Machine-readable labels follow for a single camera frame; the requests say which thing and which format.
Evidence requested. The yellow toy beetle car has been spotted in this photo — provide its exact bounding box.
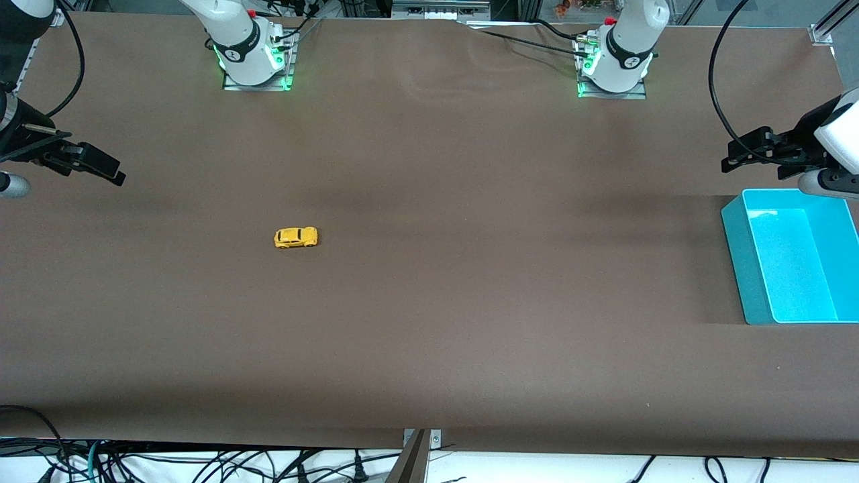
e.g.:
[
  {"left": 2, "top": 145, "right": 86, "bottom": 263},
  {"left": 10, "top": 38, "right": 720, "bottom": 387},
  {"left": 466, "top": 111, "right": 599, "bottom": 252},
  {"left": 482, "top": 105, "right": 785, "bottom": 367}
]
[{"left": 274, "top": 226, "right": 319, "bottom": 250}]

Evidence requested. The diagonal aluminium profile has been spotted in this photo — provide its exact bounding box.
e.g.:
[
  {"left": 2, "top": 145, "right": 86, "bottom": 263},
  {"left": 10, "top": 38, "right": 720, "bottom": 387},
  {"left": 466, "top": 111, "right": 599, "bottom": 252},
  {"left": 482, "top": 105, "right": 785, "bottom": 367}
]
[{"left": 812, "top": 0, "right": 859, "bottom": 42}]

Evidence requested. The teal plastic bin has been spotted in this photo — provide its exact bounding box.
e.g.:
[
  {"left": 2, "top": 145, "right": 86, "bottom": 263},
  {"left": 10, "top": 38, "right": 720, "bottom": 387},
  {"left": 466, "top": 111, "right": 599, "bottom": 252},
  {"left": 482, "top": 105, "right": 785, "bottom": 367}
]
[{"left": 721, "top": 189, "right": 859, "bottom": 326}]

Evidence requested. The brown slanted bar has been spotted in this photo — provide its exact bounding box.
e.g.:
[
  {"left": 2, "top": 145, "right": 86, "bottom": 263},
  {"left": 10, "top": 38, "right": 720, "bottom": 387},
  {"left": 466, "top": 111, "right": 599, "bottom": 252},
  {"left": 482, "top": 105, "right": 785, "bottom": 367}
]
[{"left": 384, "top": 429, "right": 430, "bottom": 483}]

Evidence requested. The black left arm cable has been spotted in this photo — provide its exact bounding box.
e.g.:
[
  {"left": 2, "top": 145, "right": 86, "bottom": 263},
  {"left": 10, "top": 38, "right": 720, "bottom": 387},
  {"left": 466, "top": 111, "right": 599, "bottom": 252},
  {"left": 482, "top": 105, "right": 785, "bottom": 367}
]
[{"left": 709, "top": 0, "right": 779, "bottom": 162}]

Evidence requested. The aluminium table side rail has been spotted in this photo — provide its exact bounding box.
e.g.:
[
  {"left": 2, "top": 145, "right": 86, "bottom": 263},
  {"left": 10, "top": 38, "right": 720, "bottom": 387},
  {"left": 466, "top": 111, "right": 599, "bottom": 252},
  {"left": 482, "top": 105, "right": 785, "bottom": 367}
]
[{"left": 12, "top": 27, "right": 42, "bottom": 95}]

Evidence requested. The short black base cable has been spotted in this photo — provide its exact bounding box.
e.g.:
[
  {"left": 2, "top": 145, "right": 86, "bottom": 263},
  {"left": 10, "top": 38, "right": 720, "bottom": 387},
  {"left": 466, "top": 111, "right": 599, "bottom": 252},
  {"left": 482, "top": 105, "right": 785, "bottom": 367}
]
[{"left": 534, "top": 19, "right": 588, "bottom": 41}]

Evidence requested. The black base cable bundle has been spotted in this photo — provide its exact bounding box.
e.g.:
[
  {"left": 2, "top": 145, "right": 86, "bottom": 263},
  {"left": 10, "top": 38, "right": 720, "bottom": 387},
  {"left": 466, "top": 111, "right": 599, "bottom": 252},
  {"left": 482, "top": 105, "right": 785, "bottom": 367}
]
[{"left": 268, "top": 0, "right": 324, "bottom": 48}]

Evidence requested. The black looped floor cable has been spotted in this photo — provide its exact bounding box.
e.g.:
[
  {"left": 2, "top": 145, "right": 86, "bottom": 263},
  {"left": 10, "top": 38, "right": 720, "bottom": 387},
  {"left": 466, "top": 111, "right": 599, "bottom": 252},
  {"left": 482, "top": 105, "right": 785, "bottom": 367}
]
[{"left": 0, "top": 405, "right": 71, "bottom": 483}]

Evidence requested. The long black base cable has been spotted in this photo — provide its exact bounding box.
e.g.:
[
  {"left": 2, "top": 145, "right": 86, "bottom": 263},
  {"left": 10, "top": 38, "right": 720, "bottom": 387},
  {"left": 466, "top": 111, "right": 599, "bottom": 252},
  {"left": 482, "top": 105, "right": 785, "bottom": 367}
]
[{"left": 466, "top": 27, "right": 586, "bottom": 60}]

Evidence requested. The aluminium frame unit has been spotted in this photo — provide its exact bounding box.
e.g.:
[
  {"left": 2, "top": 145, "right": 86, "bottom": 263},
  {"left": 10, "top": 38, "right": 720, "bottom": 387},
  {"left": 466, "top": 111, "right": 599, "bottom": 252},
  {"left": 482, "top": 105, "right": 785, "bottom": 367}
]
[{"left": 391, "top": 0, "right": 492, "bottom": 21}]

